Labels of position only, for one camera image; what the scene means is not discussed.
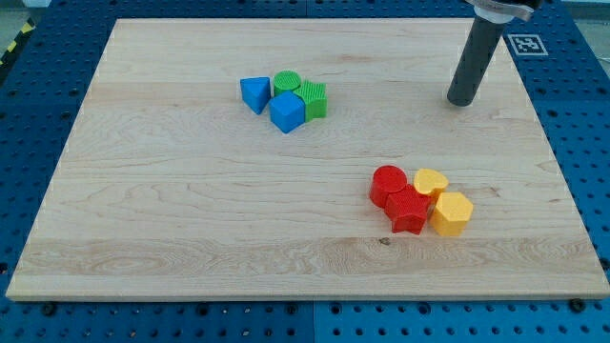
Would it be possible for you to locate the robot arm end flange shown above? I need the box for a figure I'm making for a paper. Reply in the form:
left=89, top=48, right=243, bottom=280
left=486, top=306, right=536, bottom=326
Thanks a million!
left=465, top=0, right=543, bottom=24

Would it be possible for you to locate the blue cube block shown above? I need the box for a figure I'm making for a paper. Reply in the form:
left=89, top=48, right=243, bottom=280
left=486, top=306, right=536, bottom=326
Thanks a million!
left=270, top=91, right=305, bottom=133

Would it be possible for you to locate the green star block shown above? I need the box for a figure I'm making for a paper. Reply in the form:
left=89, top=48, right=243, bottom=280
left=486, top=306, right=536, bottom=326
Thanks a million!
left=294, top=80, right=328, bottom=122

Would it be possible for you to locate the red cylinder block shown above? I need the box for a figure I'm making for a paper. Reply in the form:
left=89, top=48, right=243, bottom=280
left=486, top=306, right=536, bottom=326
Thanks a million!
left=369, top=165, right=408, bottom=208

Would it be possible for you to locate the light wooden board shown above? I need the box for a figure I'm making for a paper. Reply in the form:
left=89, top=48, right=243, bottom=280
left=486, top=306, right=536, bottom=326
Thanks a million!
left=7, top=19, right=609, bottom=302

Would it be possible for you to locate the green cylinder block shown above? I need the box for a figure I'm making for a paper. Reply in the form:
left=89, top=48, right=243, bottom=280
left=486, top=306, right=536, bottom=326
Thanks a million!
left=273, top=70, right=301, bottom=96

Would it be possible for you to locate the blue triangle block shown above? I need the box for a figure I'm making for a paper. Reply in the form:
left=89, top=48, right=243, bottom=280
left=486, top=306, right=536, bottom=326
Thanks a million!
left=239, top=76, right=272, bottom=114

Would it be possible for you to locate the red star block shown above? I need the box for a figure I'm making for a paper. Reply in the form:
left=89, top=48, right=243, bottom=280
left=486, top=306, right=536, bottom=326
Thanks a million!
left=384, top=185, right=431, bottom=235

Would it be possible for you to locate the yellow heart block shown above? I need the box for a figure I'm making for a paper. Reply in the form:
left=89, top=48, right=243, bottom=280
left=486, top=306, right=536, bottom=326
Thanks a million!
left=413, top=169, right=449, bottom=203

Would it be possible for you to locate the yellow hexagon block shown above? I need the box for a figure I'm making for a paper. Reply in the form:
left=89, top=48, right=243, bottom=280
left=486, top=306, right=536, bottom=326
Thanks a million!
left=429, top=192, right=474, bottom=236

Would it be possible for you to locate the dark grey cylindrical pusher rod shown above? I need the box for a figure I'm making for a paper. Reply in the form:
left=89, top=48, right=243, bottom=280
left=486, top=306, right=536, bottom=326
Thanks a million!
left=447, top=16, right=506, bottom=107

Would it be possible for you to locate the white fiducial marker tag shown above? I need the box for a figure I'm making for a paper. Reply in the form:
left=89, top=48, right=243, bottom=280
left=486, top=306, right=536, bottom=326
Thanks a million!
left=508, top=33, right=548, bottom=56

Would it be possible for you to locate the yellow black hazard tape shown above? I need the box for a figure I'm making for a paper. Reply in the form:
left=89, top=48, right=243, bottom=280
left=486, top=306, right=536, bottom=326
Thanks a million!
left=1, top=18, right=36, bottom=68

